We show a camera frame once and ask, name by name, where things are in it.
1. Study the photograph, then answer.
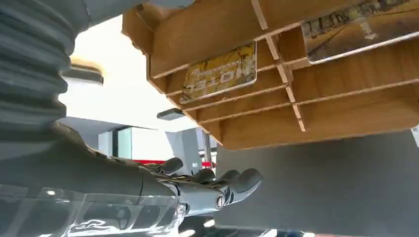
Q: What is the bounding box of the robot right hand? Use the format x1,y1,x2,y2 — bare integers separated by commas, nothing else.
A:
0,122,263,237

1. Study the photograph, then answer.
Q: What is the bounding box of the wooden compartment box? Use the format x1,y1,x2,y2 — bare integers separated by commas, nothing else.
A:
122,0,419,151

